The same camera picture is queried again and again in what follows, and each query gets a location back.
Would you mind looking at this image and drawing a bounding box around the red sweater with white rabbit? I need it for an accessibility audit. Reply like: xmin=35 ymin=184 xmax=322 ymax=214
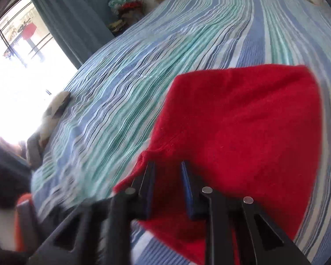
xmin=113 ymin=64 xmax=324 ymax=265

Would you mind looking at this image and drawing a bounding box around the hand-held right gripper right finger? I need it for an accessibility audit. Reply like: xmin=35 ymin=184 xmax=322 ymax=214
xmin=181 ymin=160 xmax=312 ymax=265

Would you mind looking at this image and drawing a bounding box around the blue curtain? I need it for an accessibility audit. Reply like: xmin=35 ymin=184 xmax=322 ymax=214
xmin=26 ymin=0 xmax=122 ymax=68

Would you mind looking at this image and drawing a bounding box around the striped blue green bedspread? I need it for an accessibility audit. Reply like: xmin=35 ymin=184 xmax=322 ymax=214
xmin=30 ymin=0 xmax=331 ymax=265

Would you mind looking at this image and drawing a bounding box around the window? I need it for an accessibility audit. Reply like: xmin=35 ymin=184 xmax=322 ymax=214
xmin=0 ymin=0 xmax=78 ymax=144

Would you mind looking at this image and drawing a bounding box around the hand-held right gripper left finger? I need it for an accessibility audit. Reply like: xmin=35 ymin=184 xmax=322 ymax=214
xmin=28 ymin=160 xmax=157 ymax=265

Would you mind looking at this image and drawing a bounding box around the white and dark soft object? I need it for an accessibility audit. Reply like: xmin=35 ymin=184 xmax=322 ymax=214
xmin=39 ymin=91 xmax=71 ymax=148

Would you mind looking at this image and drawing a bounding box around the orange knitted cloth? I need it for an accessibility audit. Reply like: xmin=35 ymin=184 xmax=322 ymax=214
xmin=14 ymin=193 xmax=34 ymax=252

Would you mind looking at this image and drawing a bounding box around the dark cloth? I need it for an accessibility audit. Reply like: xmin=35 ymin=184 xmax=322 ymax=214
xmin=0 ymin=138 xmax=32 ymax=207

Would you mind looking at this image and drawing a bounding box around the pile of colourful clothes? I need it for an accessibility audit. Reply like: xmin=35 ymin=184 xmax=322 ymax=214
xmin=107 ymin=0 xmax=145 ymax=35

